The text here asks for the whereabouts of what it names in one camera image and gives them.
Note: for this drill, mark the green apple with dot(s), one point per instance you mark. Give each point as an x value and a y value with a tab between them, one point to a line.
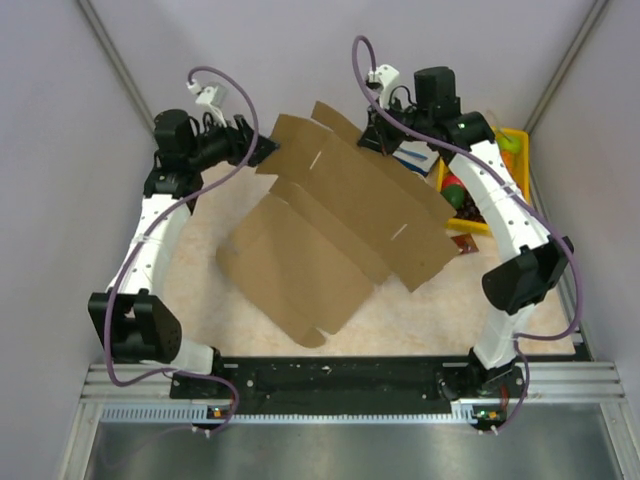
509	143

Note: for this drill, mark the red tomato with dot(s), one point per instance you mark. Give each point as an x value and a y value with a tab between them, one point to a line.
451	180

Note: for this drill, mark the purple grapes bunch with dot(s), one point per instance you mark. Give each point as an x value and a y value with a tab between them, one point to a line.
469	211

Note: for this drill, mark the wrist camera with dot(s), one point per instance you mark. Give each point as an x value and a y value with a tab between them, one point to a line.
210	97
383	80

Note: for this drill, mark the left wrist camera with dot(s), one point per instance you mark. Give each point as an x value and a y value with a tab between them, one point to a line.
210	97

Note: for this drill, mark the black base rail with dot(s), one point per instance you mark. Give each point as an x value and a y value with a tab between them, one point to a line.
353	385

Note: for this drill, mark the yellow plastic basket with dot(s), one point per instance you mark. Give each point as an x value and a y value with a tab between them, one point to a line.
520	175

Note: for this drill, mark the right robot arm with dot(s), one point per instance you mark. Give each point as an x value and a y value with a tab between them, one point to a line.
533	257

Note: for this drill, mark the small red packet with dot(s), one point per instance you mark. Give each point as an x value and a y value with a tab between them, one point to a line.
465	244

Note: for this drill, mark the brown cardboard box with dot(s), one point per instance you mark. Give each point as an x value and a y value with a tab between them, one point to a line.
336	223

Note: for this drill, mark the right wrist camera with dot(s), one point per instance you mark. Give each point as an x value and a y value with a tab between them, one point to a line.
383	80

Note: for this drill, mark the orange pineapple toy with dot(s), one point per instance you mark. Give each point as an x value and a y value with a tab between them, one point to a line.
508	159

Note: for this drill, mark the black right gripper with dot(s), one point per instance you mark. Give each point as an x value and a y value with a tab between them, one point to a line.
375	136

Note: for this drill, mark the green lime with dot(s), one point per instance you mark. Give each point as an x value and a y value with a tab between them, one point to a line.
454	194

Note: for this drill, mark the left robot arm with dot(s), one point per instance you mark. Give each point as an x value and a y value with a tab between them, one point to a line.
133	323

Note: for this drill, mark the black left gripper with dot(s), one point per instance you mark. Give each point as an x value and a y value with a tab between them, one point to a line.
240	141

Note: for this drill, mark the blue white razor package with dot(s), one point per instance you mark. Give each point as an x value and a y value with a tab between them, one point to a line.
416	156

